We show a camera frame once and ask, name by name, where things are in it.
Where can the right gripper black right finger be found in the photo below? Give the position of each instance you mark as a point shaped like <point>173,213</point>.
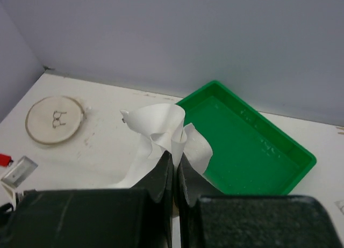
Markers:
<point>210,218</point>

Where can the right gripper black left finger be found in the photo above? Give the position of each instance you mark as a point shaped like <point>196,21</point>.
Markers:
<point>139,216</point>

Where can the white bra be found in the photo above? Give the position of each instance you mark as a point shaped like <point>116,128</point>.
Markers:
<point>161,128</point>

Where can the round beige zipped laundry bag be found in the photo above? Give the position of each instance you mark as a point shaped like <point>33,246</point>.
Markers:
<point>55,119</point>

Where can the green plastic tray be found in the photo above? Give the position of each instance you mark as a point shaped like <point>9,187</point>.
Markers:
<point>251,156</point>

